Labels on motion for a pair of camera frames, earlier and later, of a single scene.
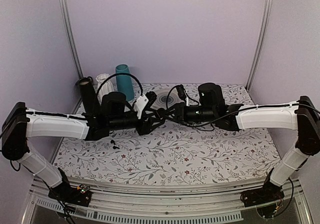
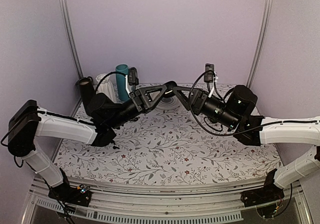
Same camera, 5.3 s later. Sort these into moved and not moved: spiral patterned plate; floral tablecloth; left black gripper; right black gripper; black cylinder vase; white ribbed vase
Moved: left black gripper; right black gripper
Not moved: floral tablecloth; black cylinder vase; white ribbed vase; spiral patterned plate
